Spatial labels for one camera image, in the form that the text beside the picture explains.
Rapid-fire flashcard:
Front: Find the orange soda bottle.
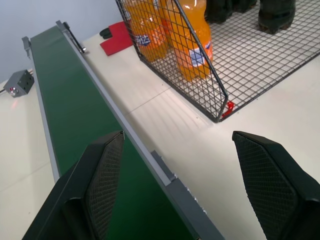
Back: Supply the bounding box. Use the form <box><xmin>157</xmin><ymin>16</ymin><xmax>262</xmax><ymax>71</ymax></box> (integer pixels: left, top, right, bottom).
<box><xmin>161</xmin><ymin>0</ymin><xmax>214</xmax><ymax>82</ymax></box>
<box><xmin>124</xmin><ymin>0</ymin><xmax>170</xmax><ymax>63</ymax></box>

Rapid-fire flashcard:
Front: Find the black oval object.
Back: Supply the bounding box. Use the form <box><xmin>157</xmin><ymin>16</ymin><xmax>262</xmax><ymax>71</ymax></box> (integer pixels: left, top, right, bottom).
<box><xmin>99</xmin><ymin>27</ymin><xmax>114</xmax><ymax>40</ymax></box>

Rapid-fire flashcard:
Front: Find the black wire basket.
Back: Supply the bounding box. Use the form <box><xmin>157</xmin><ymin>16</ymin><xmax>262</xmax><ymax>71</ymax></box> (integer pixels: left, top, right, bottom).
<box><xmin>115</xmin><ymin>0</ymin><xmax>320</xmax><ymax>123</ymax></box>

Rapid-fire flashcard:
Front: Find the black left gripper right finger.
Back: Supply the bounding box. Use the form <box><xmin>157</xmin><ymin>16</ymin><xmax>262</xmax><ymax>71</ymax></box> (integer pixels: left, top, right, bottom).
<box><xmin>231</xmin><ymin>130</ymin><xmax>320</xmax><ymax>240</ymax></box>

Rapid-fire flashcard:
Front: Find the green conveyor belt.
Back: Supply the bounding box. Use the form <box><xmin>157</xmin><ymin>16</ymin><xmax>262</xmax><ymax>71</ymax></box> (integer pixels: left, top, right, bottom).
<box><xmin>21</xmin><ymin>20</ymin><xmax>225</xmax><ymax>240</ymax></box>

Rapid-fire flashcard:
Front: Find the dark cola bottle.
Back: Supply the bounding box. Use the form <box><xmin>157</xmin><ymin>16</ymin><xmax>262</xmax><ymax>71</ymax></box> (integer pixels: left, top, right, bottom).
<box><xmin>204</xmin><ymin>0</ymin><xmax>258</xmax><ymax>25</ymax></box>
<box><xmin>257</xmin><ymin>0</ymin><xmax>297</xmax><ymax>35</ymax></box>

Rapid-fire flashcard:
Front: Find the red cloth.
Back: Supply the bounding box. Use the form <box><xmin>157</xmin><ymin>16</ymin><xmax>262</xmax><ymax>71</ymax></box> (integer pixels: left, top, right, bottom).
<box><xmin>99</xmin><ymin>21</ymin><xmax>135</xmax><ymax>57</ymax></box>

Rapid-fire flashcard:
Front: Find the red clip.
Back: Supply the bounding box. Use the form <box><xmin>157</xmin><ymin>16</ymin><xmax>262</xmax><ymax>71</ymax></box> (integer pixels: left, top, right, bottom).
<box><xmin>221</xmin><ymin>100</ymin><xmax>235</xmax><ymax>118</ymax></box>

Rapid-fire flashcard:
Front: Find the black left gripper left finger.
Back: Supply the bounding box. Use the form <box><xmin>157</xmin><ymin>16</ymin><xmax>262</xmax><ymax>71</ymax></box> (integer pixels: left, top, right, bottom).
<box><xmin>21</xmin><ymin>130</ymin><xmax>125</xmax><ymax>240</ymax></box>

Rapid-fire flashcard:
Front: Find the grey control box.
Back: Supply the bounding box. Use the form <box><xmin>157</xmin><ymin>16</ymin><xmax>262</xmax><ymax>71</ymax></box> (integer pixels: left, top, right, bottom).
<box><xmin>2</xmin><ymin>69</ymin><xmax>35</xmax><ymax>98</ymax></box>

